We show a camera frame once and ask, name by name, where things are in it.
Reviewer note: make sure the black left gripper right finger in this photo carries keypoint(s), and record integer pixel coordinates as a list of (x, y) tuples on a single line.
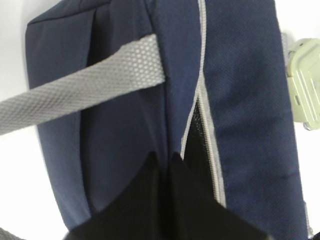
[(197, 215)]

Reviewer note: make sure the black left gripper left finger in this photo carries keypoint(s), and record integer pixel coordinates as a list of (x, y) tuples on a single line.
[(133, 215)]

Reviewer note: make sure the navy insulated lunch bag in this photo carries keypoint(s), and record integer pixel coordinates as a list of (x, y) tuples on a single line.
[(111, 81)]

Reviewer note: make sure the green lidded glass container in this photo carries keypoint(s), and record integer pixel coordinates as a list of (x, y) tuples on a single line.
[(303, 79)]

